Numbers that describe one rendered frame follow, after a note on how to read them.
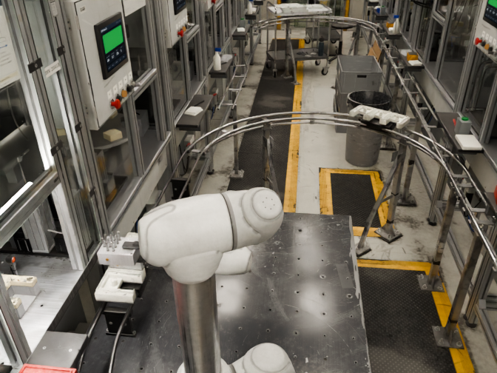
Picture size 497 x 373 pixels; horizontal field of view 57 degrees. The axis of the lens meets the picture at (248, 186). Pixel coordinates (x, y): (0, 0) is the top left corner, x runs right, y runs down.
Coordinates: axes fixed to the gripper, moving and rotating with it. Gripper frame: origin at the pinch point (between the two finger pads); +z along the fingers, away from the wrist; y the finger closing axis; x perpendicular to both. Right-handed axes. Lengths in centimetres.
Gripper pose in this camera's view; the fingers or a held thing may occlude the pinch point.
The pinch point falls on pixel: (133, 251)
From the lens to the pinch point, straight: 165.8
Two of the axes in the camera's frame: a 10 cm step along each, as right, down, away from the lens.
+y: 0.1, -8.5, -5.2
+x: -1.2, 5.1, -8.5
